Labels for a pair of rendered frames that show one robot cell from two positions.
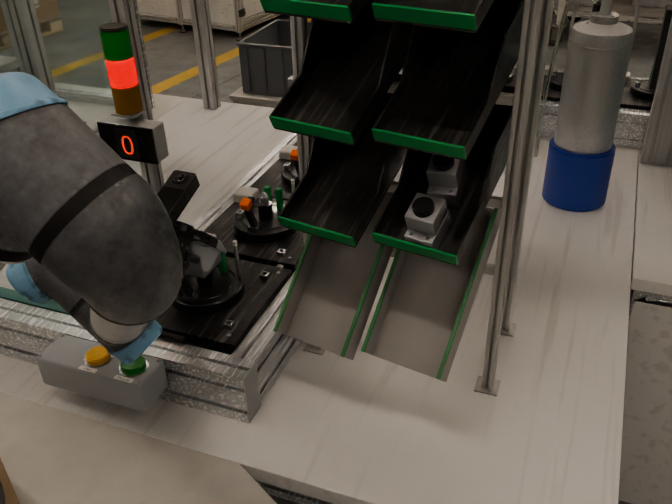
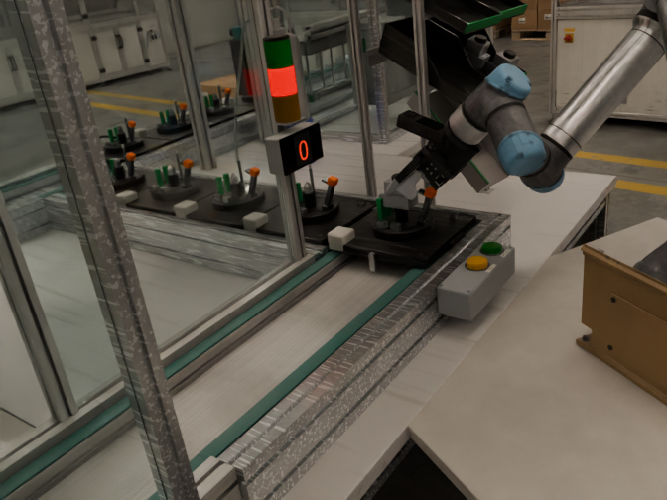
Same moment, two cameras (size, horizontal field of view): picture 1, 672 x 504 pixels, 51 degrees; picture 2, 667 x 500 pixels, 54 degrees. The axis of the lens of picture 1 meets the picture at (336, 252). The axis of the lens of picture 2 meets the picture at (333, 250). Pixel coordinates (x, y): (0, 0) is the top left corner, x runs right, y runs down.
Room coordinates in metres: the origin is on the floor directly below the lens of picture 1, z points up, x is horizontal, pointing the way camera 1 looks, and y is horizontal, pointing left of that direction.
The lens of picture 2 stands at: (0.84, 1.56, 1.56)
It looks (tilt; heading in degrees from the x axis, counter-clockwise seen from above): 25 degrees down; 287
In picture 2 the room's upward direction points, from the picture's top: 8 degrees counter-clockwise
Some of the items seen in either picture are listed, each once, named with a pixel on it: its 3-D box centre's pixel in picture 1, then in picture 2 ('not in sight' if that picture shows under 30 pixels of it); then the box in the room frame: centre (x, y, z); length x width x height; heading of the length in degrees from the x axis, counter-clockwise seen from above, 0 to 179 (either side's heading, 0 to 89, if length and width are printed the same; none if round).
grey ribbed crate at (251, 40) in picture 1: (319, 60); not in sight; (3.20, 0.05, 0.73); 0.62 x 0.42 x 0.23; 68
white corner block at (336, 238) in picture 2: not in sight; (340, 239); (1.20, 0.30, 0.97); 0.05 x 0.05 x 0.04; 68
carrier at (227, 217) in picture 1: (265, 208); (309, 196); (1.31, 0.15, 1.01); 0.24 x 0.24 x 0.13; 68
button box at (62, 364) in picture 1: (102, 371); (477, 279); (0.90, 0.40, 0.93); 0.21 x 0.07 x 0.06; 68
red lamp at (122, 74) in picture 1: (121, 71); (282, 80); (1.25, 0.37, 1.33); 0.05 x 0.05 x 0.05
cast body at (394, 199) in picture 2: (203, 248); (395, 189); (1.08, 0.24, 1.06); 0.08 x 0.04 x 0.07; 158
